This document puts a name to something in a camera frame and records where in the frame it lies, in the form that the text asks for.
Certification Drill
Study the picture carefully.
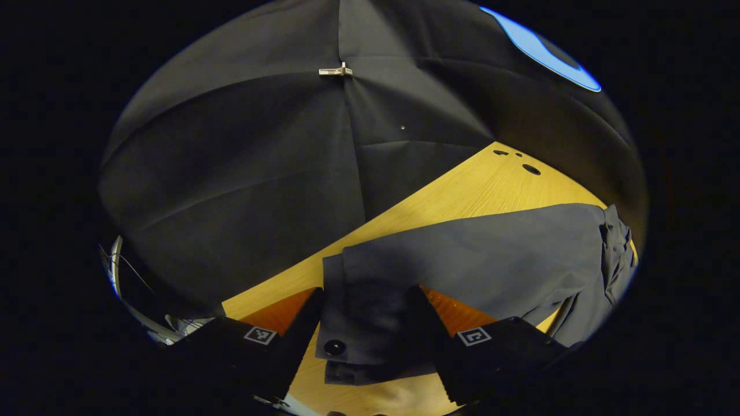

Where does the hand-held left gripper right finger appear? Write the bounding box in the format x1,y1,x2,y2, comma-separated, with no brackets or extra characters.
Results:
405,285,570,406

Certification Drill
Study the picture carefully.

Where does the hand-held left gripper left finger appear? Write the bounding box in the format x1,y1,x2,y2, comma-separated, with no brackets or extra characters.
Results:
168,287,325,405

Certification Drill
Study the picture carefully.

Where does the grey button shirt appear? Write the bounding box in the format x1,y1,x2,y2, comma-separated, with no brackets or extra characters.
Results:
315,202,639,387

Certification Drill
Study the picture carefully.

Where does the black backdrop cloth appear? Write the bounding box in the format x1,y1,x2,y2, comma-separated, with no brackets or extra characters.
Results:
98,0,648,320

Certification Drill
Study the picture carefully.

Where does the white curved frame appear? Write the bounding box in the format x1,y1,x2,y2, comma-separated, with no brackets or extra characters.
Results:
101,234,217,347

